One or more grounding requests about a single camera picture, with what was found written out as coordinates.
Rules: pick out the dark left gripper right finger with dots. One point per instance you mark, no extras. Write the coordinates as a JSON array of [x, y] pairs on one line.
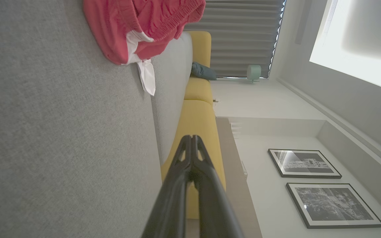
[[213, 205]]

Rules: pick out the mint shade floor lamp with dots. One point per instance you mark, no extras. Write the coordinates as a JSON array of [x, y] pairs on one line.
[[254, 72]]

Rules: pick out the red Bulls jersey white sleeves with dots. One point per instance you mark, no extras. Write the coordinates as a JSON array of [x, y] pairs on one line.
[[107, 29]]

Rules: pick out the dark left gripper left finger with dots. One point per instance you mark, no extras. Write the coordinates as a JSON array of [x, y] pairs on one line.
[[170, 198]]

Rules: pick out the large yellow sofa backrest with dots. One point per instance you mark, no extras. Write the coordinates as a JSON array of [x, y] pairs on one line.
[[200, 125]]

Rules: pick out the grey sofa seat cushion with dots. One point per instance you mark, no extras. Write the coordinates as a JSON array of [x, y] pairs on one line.
[[170, 99]]

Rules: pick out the grey pleated curtain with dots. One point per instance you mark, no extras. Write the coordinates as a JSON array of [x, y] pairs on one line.
[[240, 33]]

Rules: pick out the teal throw cushion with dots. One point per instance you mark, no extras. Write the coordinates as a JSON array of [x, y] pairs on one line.
[[202, 71]]

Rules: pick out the bright ceiling light panel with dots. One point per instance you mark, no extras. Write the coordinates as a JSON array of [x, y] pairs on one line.
[[359, 39]]

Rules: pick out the white wall switch panel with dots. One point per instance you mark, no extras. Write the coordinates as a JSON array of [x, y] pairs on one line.
[[244, 170]]

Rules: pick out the black framed monochrome picture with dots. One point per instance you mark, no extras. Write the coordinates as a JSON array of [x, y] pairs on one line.
[[334, 205], [304, 163]]

